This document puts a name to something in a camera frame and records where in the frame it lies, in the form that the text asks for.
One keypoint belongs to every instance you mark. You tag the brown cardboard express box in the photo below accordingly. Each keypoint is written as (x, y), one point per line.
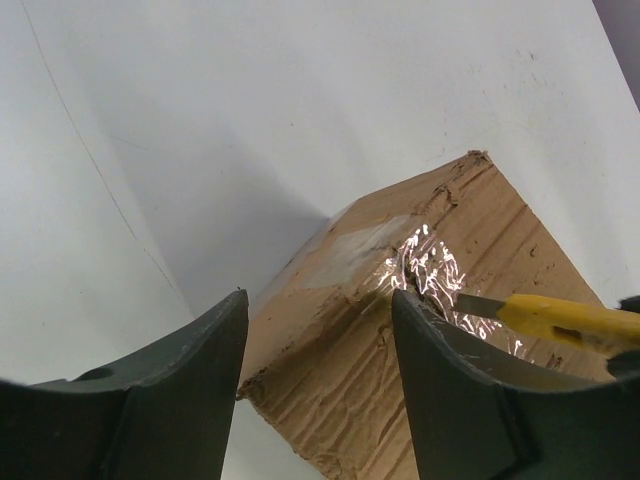
(320, 363)

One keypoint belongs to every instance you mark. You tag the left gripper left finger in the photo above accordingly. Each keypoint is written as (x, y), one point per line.
(162, 412)

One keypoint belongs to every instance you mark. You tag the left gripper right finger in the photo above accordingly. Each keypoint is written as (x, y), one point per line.
(477, 412)

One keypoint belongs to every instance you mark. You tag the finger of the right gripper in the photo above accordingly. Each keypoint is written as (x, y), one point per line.
(627, 340)

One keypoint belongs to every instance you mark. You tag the yellow utility knife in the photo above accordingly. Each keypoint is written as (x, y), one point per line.
(593, 328)

